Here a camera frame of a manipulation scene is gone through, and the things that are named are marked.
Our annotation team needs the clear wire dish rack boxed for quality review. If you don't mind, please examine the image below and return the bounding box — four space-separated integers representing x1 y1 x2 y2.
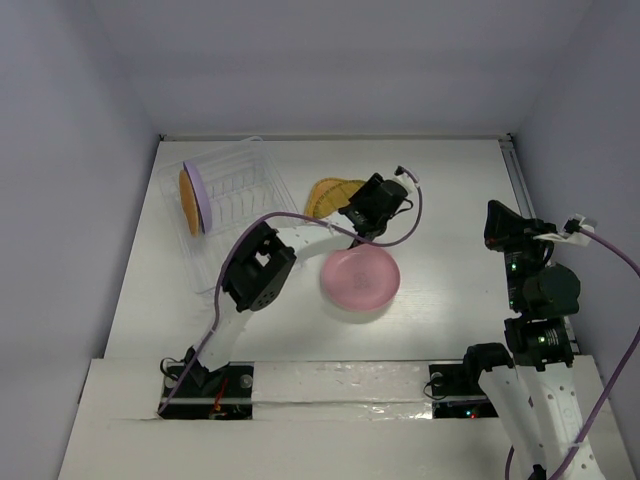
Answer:
157 136 297 295

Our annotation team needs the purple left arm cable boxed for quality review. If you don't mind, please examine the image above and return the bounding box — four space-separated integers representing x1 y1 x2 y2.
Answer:
157 167 426 416

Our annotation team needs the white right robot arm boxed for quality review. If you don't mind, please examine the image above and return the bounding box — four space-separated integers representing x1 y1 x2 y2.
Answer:
460 200 604 479

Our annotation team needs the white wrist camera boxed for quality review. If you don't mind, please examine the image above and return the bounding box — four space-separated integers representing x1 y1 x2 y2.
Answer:
533 214 597 247
393 166 419 194

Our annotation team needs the woven bamboo square plate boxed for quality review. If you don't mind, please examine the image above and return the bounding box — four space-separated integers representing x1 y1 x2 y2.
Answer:
304 178 333 217

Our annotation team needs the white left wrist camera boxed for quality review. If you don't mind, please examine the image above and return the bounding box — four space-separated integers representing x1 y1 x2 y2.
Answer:
393 166 419 194

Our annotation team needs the purple round plate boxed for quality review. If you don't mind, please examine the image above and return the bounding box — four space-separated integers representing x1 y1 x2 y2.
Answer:
183 161 213 233

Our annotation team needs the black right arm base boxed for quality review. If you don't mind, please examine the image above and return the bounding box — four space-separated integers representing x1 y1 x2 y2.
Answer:
423 363 498 419

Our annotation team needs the pink round plate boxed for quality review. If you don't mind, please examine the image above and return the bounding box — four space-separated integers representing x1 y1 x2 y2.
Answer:
320 245 401 313

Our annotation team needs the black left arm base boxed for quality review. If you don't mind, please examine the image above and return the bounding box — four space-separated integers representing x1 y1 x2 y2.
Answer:
158 360 254 420

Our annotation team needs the aluminium rail on table edge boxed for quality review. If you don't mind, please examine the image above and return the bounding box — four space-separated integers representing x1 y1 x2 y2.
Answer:
499 141 580 365

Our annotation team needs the orange wooden round plate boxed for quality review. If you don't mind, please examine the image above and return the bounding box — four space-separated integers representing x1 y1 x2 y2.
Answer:
179 170 201 237

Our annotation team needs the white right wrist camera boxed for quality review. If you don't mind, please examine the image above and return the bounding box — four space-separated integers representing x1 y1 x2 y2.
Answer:
533 214 597 247

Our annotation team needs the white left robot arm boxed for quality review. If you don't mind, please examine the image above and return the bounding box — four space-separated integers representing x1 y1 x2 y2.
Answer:
184 167 423 395

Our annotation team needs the small woven bamboo plate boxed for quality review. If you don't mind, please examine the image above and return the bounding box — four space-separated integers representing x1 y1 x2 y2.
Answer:
313 178 365 219

